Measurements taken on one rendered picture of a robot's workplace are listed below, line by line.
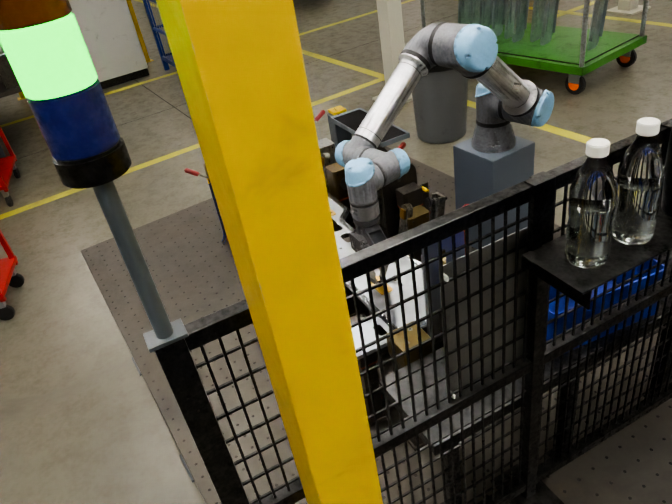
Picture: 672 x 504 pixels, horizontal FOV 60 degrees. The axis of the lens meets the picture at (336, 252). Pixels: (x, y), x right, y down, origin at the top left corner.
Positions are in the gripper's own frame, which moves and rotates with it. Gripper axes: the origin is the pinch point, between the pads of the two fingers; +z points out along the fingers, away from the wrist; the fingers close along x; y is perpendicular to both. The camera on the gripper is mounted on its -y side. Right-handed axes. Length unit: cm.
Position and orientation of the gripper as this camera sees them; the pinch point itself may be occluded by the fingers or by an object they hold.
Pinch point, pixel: (379, 279)
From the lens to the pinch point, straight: 165.1
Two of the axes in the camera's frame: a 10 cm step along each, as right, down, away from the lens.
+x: -8.8, 3.7, -3.1
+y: -4.5, -4.2, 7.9
